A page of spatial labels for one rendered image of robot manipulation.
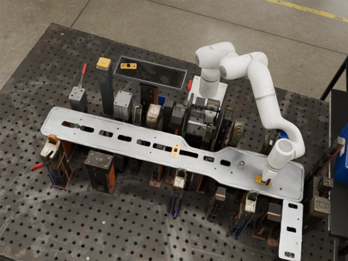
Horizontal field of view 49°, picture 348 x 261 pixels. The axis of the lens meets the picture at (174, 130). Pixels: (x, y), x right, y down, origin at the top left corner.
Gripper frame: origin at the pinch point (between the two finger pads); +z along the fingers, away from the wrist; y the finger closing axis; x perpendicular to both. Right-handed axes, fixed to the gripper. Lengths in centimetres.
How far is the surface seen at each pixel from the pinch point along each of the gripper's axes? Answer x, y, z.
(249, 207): -6.0, 18.1, -1.6
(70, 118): -105, -9, 3
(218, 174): -22.9, 2.4, 2.8
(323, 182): 26.8, -2.8, -4.7
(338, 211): 36.0, 7.8, 0.0
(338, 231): 36.2, 18.1, -0.1
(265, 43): 7, -212, 104
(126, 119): -77, -17, 3
